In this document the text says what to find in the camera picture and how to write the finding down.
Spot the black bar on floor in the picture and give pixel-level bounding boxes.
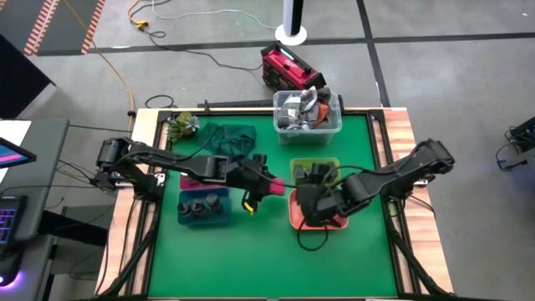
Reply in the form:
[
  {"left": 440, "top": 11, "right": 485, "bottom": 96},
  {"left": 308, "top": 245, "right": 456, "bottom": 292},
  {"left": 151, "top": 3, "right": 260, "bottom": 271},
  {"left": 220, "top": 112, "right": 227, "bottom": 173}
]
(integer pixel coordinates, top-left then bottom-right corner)
[{"left": 196, "top": 99, "right": 275, "bottom": 109}]

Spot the black striped-edge floor mat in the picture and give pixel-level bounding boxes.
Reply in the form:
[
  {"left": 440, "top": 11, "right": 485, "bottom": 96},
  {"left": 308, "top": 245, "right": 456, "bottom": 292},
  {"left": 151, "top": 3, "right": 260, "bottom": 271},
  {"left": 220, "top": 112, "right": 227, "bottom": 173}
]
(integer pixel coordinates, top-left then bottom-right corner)
[{"left": 0, "top": 0, "right": 106, "bottom": 56}]

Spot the pink plastic bin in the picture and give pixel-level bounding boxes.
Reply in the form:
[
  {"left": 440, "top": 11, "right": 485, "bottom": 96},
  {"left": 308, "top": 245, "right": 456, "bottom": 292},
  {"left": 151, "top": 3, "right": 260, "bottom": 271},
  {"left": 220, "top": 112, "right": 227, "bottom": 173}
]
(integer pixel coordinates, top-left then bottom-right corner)
[{"left": 179, "top": 175, "right": 231, "bottom": 191}]

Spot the blue plastic bin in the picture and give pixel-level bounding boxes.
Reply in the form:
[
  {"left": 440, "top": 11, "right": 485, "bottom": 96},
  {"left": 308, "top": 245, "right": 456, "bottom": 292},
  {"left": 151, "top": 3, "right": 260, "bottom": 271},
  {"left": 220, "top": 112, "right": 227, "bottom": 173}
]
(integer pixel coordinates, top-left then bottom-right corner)
[{"left": 177, "top": 187, "right": 232, "bottom": 227}]

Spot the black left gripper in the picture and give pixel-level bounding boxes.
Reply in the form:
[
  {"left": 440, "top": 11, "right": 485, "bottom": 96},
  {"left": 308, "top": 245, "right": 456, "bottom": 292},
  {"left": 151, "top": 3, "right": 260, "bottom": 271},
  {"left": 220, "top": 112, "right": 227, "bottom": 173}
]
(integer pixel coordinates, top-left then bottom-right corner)
[{"left": 225, "top": 153, "right": 277, "bottom": 206}]

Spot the clear plastic tub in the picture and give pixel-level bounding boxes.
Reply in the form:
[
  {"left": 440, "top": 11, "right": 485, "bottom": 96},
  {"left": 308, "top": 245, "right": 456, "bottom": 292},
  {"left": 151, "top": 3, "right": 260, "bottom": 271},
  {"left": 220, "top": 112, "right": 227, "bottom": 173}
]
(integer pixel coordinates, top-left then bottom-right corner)
[{"left": 273, "top": 89, "right": 344, "bottom": 146}]

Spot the white floor cable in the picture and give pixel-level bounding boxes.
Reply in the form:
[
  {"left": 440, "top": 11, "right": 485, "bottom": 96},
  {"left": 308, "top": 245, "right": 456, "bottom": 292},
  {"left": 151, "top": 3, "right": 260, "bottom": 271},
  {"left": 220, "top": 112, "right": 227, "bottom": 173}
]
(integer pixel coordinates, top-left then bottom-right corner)
[{"left": 150, "top": 0, "right": 279, "bottom": 31}]

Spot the coiled black cable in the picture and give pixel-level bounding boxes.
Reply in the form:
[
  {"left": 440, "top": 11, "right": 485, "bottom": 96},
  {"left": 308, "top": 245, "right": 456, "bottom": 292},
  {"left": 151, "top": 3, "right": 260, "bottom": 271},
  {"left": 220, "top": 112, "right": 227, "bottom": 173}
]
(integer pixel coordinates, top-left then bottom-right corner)
[{"left": 145, "top": 94, "right": 177, "bottom": 110}]

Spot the black floor cable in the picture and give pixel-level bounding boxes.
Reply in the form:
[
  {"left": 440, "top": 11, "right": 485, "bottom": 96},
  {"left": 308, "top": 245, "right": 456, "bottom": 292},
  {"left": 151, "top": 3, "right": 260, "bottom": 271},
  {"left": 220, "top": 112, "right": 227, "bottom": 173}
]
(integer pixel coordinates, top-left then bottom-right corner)
[{"left": 145, "top": 28, "right": 265, "bottom": 72}]

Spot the yellow extension cord plug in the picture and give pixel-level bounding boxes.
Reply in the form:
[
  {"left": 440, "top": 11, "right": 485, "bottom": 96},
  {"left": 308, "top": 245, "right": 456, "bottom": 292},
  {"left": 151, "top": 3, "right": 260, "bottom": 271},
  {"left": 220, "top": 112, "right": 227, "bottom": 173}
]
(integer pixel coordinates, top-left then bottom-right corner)
[{"left": 126, "top": 0, "right": 150, "bottom": 32}]

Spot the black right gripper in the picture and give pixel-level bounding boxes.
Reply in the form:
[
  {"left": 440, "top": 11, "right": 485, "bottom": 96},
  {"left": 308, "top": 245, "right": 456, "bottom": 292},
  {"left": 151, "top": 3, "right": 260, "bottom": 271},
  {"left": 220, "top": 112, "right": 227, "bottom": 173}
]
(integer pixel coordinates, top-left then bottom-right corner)
[{"left": 297, "top": 181, "right": 348, "bottom": 229}]

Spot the potted succulent plant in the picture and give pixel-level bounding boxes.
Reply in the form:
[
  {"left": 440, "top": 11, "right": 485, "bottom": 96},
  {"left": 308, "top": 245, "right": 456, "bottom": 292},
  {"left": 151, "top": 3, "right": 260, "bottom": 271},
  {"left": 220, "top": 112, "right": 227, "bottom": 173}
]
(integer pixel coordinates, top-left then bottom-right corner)
[{"left": 166, "top": 111, "right": 201, "bottom": 143}]

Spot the black wired device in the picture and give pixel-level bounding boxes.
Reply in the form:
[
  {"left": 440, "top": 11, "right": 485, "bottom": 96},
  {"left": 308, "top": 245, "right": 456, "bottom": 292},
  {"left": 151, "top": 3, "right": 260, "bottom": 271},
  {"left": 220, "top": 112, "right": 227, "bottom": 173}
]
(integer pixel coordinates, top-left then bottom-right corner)
[{"left": 496, "top": 116, "right": 535, "bottom": 171}]

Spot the orange plastic bin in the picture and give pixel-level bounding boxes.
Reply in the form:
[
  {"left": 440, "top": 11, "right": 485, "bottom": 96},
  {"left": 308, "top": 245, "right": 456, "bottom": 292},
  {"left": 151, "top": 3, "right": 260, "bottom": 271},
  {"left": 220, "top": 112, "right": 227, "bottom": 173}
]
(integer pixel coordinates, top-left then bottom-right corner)
[{"left": 288, "top": 188, "right": 350, "bottom": 232}]

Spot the white paper sheet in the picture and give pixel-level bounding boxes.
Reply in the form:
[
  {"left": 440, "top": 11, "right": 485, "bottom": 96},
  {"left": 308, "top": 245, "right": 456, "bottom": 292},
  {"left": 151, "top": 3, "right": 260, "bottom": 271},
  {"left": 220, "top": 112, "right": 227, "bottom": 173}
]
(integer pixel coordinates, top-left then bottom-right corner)
[{"left": 0, "top": 120, "right": 33, "bottom": 145}]

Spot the grey striped towel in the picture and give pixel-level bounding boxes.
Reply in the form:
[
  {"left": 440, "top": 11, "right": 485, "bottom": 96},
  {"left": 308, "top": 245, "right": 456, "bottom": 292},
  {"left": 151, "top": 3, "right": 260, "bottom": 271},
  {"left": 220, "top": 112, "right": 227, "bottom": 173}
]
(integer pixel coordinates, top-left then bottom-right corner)
[{"left": 278, "top": 86, "right": 334, "bottom": 129}]

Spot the grey desk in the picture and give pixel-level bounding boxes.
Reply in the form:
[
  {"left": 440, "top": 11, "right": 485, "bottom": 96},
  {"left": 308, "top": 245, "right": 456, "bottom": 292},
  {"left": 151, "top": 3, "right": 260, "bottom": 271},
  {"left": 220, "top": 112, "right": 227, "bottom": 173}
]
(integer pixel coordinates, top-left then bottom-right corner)
[{"left": 0, "top": 118, "right": 70, "bottom": 301}]

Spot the black aluminium table frame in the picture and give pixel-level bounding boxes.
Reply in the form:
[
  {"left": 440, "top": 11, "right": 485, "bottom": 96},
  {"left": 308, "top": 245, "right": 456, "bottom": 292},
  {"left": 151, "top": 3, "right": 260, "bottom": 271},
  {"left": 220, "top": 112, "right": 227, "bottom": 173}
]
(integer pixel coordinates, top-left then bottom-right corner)
[{"left": 95, "top": 106, "right": 455, "bottom": 301}]

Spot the black gadget with light ring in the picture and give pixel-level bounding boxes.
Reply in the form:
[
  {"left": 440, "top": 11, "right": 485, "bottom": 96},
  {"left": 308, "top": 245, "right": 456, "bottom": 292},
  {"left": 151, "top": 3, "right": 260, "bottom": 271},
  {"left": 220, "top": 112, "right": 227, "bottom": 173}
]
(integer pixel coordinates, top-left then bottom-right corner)
[{"left": 0, "top": 246, "right": 24, "bottom": 289}]

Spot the red and black toolbox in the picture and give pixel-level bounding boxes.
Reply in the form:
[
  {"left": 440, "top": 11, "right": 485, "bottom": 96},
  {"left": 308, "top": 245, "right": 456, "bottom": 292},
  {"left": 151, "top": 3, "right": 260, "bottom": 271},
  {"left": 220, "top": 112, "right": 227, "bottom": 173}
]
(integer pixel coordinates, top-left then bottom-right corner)
[{"left": 260, "top": 40, "right": 328, "bottom": 92}]

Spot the backlit keyboard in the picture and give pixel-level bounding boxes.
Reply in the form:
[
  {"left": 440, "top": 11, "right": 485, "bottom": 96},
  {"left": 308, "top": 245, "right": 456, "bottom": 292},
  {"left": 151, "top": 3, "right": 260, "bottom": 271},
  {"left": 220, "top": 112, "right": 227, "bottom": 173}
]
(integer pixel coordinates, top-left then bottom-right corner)
[{"left": 0, "top": 194, "right": 28, "bottom": 247}]

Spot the lime green plastic bin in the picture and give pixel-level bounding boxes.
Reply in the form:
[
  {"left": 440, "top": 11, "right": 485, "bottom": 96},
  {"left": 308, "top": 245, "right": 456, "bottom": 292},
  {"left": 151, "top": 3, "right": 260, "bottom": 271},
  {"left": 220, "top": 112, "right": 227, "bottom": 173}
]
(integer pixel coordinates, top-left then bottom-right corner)
[{"left": 290, "top": 157, "right": 342, "bottom": 189}]

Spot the black panel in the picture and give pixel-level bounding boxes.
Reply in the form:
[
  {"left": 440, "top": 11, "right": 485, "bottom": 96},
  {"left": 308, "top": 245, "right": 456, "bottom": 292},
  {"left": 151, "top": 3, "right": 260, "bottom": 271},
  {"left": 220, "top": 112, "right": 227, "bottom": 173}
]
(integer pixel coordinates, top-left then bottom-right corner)
[{"left": 0, "top": 33, "right": 56, "bottom": 120}]

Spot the long yellow floor cable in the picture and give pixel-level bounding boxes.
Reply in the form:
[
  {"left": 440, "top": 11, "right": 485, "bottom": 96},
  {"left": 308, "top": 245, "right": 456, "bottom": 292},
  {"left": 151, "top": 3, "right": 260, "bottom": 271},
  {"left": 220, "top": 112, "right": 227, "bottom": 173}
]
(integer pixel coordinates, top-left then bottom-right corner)
[{"left": 61, "top": 0, "right": 137, "bottom": 150}]

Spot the computer monitor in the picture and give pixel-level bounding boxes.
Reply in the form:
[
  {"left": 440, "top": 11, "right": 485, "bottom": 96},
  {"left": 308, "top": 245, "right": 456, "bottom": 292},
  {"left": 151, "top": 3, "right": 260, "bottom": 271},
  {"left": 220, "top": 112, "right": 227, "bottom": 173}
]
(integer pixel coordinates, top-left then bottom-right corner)
[{"left": 0, "top": 135, "right": 38, "bottom": 169}]

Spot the black looped gripper cable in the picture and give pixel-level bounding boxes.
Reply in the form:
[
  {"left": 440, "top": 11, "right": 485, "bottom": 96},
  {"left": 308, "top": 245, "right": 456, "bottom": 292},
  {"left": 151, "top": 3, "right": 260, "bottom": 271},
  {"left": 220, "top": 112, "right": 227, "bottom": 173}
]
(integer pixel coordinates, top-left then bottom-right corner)
[{"left": 296, "top": 223, "right": 330, "bottom": 253}]

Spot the dark green cloth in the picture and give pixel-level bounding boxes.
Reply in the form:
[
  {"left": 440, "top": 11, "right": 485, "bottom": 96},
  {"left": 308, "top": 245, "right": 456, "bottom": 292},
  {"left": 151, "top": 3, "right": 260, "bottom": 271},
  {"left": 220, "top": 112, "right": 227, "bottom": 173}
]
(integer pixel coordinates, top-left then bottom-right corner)
[{"left": 196, "top": 122, "right": 258, "bottom": 162}]

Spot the orange cloth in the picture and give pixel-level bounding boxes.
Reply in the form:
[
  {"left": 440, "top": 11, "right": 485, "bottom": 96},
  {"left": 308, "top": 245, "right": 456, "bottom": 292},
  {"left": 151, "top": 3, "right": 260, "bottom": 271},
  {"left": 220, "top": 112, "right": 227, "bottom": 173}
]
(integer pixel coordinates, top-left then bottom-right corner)
[{"left": 315, "top": 103, "right": 331, "bottom": 126}]

